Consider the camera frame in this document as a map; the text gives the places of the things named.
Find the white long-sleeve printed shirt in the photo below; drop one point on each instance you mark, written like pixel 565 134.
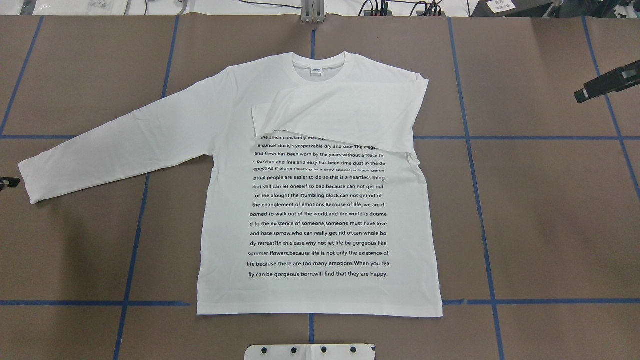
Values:
pixel 316 202

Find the grey aluminium frame post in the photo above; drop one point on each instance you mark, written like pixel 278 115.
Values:
pixel 313 11

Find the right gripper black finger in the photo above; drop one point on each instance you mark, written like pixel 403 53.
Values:
pixel 616 80

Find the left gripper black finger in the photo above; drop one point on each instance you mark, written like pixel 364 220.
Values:
pixel 9 182

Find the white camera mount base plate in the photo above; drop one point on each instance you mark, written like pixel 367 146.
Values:
pixel 347 351

